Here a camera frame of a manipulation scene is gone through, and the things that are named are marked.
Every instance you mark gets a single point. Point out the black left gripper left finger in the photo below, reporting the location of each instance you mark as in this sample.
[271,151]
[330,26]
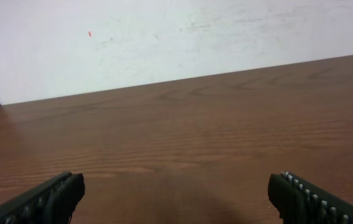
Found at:
[51,202]

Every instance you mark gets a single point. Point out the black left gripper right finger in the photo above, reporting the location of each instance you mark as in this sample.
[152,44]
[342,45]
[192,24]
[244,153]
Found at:
[301,202]

